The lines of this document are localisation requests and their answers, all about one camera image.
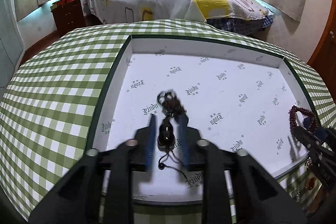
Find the green jewelry tray box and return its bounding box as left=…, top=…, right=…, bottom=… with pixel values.
left=85, top=35, right=314, bottom=200

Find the green checkered tablecloth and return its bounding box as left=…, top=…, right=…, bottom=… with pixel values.
left=1, top=19, right=335, bottom=223

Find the black bead cord bracelet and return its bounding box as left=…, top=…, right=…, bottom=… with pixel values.
left=156, top=90, right=189, bottom=183

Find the dark wooden nightstand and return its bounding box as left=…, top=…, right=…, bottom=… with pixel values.
left=51, top=0, right=86, bottom=36

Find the wooden door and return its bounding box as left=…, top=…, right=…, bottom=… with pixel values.
left=308, top=0, right=335, bottom=93

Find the bed with patterned sheet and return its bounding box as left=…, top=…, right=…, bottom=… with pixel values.
left=85, top=0, right=273, bottom=35

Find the frosted glass wardrobe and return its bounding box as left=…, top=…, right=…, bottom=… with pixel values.
left=1, top=0, right=25, bottom=92

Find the dark red bead mala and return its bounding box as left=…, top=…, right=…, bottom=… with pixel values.
left=289, top=106, right=318, bottom=129

